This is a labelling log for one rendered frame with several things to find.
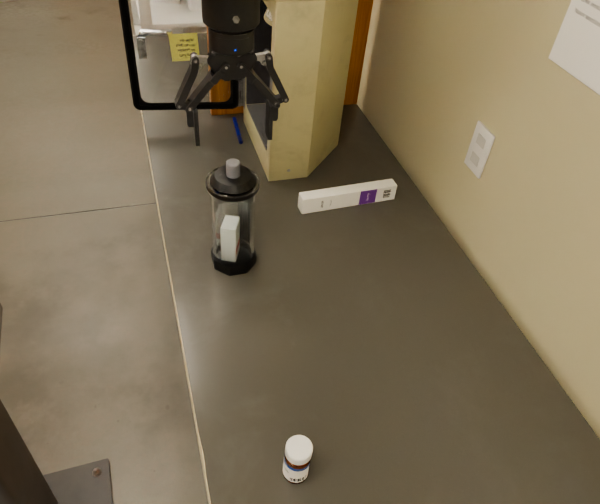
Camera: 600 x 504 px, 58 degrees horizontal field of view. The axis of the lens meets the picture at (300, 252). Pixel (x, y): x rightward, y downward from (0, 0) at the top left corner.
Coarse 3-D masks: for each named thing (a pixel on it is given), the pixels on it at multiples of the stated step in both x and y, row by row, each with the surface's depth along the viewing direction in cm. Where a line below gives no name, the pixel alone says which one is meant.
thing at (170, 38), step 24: (144, 0) 140; (168, 0) 140; (192, 0) 141; (144, 24) 144; (168, 24) 145; (192, 24) 146; (168, 48) 149; (192, 48) 150; (144, 72) 152; (168, 72) 154; (144, 96) 157; (168, 96) 159; (216, 96) 161
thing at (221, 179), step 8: (232, 160) 107; (224, 168) 110; (232, 168) 106; (240, 168) 110; (216, 176) 108; (224, 176) 108; (232, 176) 107; (240, 176) 108; (248, 176) 109; (216, 184) 107; (224, 184) 106; (232, 184) 106; (240, 184) 106; (248, 184) 107; (224, 192) 106; (232, 192) 106; (240, 192) 106
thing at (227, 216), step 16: (208, 176) 110; (256, 176) 111; (208, 192) 108; (224, 208) 109; (240, 208) 109; (224, 224) 112; (240, 224) 112; (224, 240) 115; (240, 240) 115; (224, 256) 118; (240, 256) 118
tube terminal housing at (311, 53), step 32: (288, 0) 116; (320, 0) 118; (352, 0) 132; (288, 32) 121; (320, 32) 123; (352, 32) 140; (288, 64) 126; (320, 64) 129; (288, 96) 132; (320, 96) 137; (288, 128) 138; (320, 128) 146; (288, 160) 145; (320, 160) 155
